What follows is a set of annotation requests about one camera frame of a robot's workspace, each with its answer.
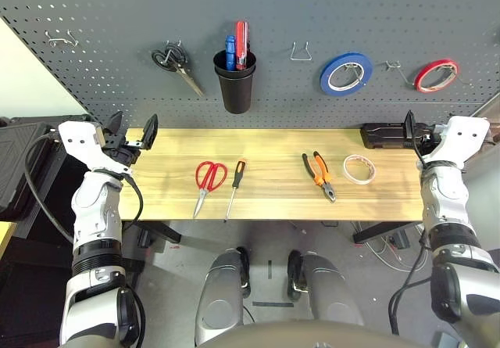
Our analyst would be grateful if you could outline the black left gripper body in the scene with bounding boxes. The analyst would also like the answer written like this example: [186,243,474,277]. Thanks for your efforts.
[101,127,144,168]

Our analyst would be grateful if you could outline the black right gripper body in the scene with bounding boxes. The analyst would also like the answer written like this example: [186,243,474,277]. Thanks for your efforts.
[409,124,439,150]

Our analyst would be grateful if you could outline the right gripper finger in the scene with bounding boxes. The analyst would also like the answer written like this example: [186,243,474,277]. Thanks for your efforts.
[404,109,416,146]

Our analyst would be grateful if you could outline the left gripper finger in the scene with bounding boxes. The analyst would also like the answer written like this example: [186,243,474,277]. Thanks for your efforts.
[140,113,159,150]
[107,110,124,138]

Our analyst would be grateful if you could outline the white tape roll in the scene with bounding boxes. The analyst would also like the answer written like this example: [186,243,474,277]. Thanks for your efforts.
[342,153,377,186]

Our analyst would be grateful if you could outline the red handled scissors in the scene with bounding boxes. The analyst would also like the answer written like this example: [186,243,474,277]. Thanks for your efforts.
[192,160,228,220]

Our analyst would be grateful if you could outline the orange black pliers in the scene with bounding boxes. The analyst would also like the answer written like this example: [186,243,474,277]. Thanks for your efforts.
[301,151,338,204]

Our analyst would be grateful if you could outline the orange black handled screwdriver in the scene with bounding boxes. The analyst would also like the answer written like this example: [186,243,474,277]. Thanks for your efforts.
[224,160,247,221]

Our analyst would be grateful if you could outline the dark grey pegboard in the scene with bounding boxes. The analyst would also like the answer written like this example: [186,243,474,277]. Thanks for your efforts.
[0,0,500,130]

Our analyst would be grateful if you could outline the small black tool case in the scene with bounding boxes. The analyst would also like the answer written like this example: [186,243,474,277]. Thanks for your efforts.
[359,122,416,149]

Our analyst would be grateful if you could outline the red tape roll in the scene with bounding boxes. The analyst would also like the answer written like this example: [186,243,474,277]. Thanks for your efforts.
[413,59,461,94]

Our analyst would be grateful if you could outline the black table foot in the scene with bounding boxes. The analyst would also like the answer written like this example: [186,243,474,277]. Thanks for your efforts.
[353,221,425,244]
[123,219,183,244]

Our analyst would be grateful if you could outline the black plastic cup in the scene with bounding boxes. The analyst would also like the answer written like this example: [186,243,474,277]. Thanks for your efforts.
[212,48,259,78]
[216,66,257,115]

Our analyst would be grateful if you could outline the large black equipment case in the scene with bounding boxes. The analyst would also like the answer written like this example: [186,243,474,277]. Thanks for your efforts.
[0,123,55,213]

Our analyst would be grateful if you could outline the blue tape roll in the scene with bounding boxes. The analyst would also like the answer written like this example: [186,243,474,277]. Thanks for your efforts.
[320,52,374,98]

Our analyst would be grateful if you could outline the blue pen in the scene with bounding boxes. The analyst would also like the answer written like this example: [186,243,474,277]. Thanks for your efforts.
[224,34,238,71]

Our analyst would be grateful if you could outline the yellow board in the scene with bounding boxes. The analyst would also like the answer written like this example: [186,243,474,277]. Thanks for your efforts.
[0,221,19,263]

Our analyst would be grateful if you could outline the black rolling cart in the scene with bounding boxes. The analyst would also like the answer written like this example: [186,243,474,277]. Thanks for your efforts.
[0,115,132,348]

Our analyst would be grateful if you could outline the silver robot left leg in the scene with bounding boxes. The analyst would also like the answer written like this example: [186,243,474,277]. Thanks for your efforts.
[194,246,251,347]

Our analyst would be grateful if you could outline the silver robot leg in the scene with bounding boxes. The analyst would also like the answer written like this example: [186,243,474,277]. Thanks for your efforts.
[287,249,366,328]
[194,246,251,347]

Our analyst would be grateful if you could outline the silver robot right leg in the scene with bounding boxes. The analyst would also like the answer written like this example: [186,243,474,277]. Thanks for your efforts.
[287,249,366,328]

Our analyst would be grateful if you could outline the small grey box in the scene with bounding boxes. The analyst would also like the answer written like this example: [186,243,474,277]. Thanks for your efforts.
[433,332,455,348]

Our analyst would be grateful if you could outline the grey robot torso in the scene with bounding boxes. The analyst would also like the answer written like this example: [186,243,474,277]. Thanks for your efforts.
[195,320,427,348]

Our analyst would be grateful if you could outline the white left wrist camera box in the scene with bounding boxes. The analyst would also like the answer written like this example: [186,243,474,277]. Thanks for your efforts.
[57,120,132,174]

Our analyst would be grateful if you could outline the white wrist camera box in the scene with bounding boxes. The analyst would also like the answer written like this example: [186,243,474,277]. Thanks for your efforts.
[423,115,491,170]
[57,120,132,174]

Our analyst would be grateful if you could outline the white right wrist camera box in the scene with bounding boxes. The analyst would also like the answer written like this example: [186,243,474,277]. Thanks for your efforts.
[423,115,491,170]

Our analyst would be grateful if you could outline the silver wire peg hook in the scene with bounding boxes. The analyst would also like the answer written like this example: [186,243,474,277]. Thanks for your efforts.
[343,62,370,87]
[384,60,417,89]

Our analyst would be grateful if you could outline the black handled scissors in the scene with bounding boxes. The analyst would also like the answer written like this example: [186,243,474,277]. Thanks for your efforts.
[151,39,206,98]

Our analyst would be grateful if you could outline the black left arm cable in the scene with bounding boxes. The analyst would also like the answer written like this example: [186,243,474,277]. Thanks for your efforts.
[23,131,144,244]

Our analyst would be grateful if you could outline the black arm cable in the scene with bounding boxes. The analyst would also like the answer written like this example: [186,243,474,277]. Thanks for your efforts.
[388,228,435,337]
[23,131,144,244]

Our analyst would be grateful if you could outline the white floor cables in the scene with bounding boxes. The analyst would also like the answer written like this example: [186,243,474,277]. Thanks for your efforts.
[366,230,434,275]

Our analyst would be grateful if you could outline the silver wire pliers holder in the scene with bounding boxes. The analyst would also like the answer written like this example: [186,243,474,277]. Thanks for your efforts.
[290,41,313,63]

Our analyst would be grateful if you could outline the red handled screwdriver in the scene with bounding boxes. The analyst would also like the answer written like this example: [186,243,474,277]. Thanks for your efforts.
[234,20,250,70]

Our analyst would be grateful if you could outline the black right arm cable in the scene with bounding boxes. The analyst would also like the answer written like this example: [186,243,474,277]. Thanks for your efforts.
[388,228,435,337]

